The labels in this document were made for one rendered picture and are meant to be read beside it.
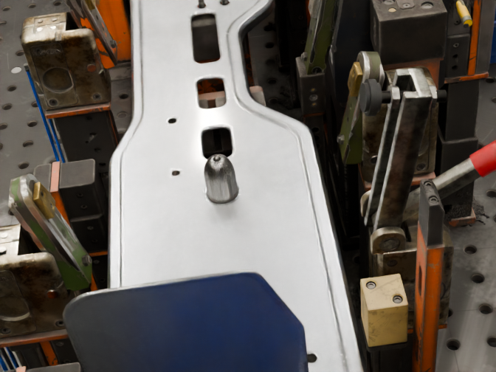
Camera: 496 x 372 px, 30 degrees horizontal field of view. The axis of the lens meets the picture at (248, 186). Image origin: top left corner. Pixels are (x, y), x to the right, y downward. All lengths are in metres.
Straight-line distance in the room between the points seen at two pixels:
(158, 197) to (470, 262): 0.49
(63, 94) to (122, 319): 0.75
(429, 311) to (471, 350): 0.45
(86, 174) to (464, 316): 0.51
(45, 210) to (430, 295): 0.35
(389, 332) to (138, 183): 0.33
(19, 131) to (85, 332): 1.12
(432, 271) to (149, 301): 0.31
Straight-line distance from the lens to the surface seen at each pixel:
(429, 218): 0.66
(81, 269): 0.90
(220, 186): 0.92
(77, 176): 1.02
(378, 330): 0.78
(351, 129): 0.96
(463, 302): 1.23
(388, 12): 0.96
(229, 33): 1.15
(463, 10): 1.00
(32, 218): 0.85
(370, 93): 0.71
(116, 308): 0.45
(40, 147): 1.52
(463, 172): 0.80
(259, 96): 1.07
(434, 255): 0.69
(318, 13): 1.05
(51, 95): 1.19
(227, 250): 0.89
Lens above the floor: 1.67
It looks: 45 degrees down
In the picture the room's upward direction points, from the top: 8 degrees counter-clockwise
